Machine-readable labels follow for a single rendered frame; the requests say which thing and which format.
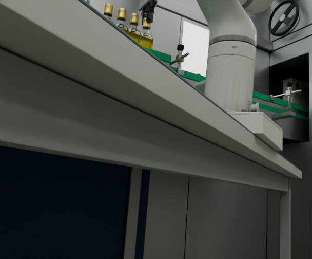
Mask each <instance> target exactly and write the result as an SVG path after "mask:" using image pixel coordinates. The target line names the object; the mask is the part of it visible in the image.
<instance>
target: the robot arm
mask: <svg viewBox="0 0 312 259"><path fill-rule="evenodd" d="M273 1H274V0H197V2H198V4H199V7H200V9H201V11H202V13H203V15H204V17H205V19H206V21H207V23H208V26H209V44H208V55H207V67H206V78H205V88H204V95H206V96H207V97H208V98H209V99H211V100H212V101H213V102H214V103H216V104H217V105H218V106H219V107H221V108H222V109H224V110H225V111H226V112H259V103H256V104H253V103H252V94H253V86H254V73H255V60H256V46H257V30H256V28H255V25H254V24H253V22H252V20H251V19H250V17H249V16H248V14H249V15H254V14H259V13H262V12H264V11H265V10H266V9H268V8H269V6H270V5H271V4H272V3H273ZM157 4H158V0H140V5H139V11H141V10H142V13H141V16H142V25H143V19H144V18H145V17H146V21H148V22H151V23H153V15H154V14H153V13H154V8H155V7H156V5H157ZM145 13H146V14H145Z"/></svg>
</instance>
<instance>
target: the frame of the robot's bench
mask: <svg viewBox="0 0 312 259"><path fill-rule="evenodd" d="M0 145H1V146H7V147H13V148H18V149H24V150H30V151H36V152H43V153H49V154H55V155H62V156H68V157H74V158H80V159H87V160H93V161H99V162H105V163H112V164H118V165H124V166H128V167H134V168H140V169H147V170H153V171H159V172H165V173H172V174H178V175H184V176H190V177H197V178H203V179H209V180H216V181H222V182H228V183H235V184H241V185H245V186H251V187H257V188H264V189H268V190H269V191H280V245H279V259H291V178H290V177H285V176H283V175H281V174H279V173H276V172H274V171H272V170H270V169H268V168H265V167H263V166H261V165H259V164H256V163H254V162H252V161H250V160H248V159H245V158H243V157H241V156H239V155H236V154H234V153H232V152H230V151H227V150H225V149H223V148H221V147H219V146H216V145H214V144H212V143H210V142H207V141H205V140H203V139H201V138H199V137H196V136H194V135H192V134H190V133H187V132H185V131H183V130H181V129H179V128H176V127H174V126H172V125H170V124H167V123H165V122H163V121H161V120H158V119H156V118H154V117H152V116H150V115H147V114H145V113H143V112H141V111H139V110H136V109H134V108H132V107H130V106H127V105H125V104H123V103H121V102H118V101H116V100H114V99H112V98H110V97H107V96H105V95H103V94H101V93H98V92H96V91H94V90H92V89H90V88H87V87H85V86H82V85H80V84H78V83H76V82H73V81H71V80H69V79H67V78H64V77H62V76H60V75H58V74H56V73H53V72H51V71H49V70H47V69H45V68H42V67H40V66H38V65H36V64H33V63H31V62H29V61H27V60H24V59H22V58H20V57H18V56H16V55H13V54H11V53H9V52H7V51H4V50H2V49H0Z"/></svg>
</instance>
